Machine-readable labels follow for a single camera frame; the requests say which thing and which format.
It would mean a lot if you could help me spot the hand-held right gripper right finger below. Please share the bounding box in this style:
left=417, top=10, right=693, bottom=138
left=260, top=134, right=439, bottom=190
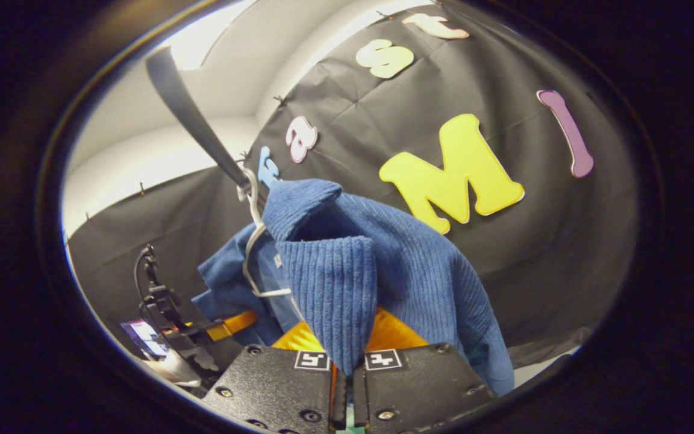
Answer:
left=353, top=306, right=496, bottom=434

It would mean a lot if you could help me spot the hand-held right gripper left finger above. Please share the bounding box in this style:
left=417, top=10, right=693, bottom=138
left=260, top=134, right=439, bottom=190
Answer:
left=202, top=319, right=348, bottom=434

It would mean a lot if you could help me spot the large white clothes hanger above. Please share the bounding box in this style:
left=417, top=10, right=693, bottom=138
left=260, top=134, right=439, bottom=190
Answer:
left=237, top=168, right=293, bottom=300

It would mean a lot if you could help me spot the blue corduroy jacket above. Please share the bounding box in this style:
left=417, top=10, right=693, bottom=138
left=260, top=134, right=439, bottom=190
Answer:
left=192, top=178, right=515, bottom=397

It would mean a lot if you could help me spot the black clothes rack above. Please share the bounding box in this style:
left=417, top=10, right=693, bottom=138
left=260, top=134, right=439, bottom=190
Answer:
left=145, top=47, right=252, bottom=191

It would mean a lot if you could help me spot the computer monitor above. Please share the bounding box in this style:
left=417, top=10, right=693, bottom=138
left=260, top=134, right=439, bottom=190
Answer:
left=120, top=319, right=170, bottom=360

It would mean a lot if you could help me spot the black backdrop cloth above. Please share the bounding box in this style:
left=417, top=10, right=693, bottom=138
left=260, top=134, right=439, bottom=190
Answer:
left=67, top=0, right=642, bottom=370

